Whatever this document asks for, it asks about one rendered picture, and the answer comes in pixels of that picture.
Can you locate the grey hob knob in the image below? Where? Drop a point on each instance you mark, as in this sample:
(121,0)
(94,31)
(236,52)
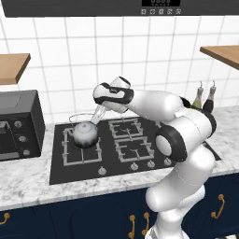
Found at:
(151,164)
(102,170)
(134,166)
(167,161)

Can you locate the black gas hob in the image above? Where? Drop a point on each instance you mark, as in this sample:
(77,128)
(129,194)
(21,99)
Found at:
(109,174)

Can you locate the small grey burner grate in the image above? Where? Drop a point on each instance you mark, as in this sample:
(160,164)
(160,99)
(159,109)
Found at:
(133,151)
(126,129)

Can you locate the navy cupboard door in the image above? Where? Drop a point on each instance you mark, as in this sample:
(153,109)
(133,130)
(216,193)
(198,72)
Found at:
(151,224)
(228,199)
(93,217)
(15,227)

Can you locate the green glass bottle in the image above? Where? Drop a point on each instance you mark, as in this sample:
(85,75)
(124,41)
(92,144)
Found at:
(198,99)

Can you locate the wooden wall cupboard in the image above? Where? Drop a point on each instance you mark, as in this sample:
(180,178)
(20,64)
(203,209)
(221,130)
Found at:
(11,67)
(225,54)

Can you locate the dark grey range hood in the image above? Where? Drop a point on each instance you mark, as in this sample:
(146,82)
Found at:
(77,7)

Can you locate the dark brown glass bottle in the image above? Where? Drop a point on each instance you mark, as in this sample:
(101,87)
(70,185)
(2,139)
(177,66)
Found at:
(209,101)

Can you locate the large grey burner grate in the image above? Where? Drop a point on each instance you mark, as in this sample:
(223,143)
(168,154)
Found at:
(82,160)

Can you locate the white round kettle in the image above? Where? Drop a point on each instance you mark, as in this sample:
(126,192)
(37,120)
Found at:
(84,134)

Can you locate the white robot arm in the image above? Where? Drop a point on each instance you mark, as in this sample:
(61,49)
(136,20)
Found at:
(186,130)

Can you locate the black toaster oven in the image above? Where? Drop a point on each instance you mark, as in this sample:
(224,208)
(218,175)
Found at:
(28,118)

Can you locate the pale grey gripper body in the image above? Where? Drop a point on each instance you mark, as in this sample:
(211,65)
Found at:
(97,115)

